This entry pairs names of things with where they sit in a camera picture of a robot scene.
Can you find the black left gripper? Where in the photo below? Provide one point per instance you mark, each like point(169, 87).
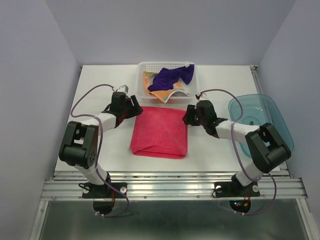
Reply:
point(135, 110)

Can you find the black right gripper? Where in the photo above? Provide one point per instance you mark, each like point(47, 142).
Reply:
point(188, 117)

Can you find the pink microfiber towel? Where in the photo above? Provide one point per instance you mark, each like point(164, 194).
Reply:
point(160, 132)

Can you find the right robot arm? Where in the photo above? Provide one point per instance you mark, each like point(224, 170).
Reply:
point(267, 148)

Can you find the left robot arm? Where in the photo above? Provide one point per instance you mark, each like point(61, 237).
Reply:
point(82, 141)

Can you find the orange and blue patterned towel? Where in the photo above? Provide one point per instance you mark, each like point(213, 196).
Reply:
point(163, 95)

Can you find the white perforated plastic basket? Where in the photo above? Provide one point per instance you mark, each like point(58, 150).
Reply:
point(155, 66)

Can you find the purple towel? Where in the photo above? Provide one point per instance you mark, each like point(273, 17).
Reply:
point(166, 78)

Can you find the teal translucent plastic tray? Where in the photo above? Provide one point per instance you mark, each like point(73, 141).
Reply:
point(258, 109)

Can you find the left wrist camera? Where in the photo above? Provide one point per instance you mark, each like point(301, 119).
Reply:
point(123, 89)

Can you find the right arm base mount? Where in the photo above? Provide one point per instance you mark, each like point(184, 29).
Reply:
point(242, 194)

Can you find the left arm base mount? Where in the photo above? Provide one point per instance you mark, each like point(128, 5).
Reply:
point(104, 198)

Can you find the aluminium table edge rail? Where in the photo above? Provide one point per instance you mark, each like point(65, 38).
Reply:
point(171, 186)

